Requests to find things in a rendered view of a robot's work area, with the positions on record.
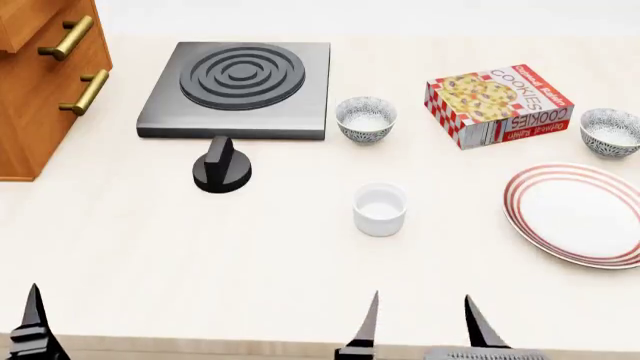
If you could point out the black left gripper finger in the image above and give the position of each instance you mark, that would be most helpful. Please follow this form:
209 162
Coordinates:
35 333

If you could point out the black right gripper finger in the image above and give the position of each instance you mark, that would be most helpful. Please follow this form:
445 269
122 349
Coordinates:
481 330
366 337

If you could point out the white ramekin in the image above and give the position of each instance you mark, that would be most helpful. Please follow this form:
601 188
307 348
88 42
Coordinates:
379 210

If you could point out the black stove knob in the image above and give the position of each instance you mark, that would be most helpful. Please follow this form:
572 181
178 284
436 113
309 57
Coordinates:
220 168

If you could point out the patterned grey white bowl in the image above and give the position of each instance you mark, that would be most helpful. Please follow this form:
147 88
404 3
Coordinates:
366 119
611 132

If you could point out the grey flat stove plate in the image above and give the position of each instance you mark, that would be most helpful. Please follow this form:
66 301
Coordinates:
240 93

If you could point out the red cookies box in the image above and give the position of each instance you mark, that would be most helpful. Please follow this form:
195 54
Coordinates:
495 105

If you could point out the white plate red rings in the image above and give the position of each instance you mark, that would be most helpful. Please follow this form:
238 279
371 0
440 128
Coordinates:
580 215

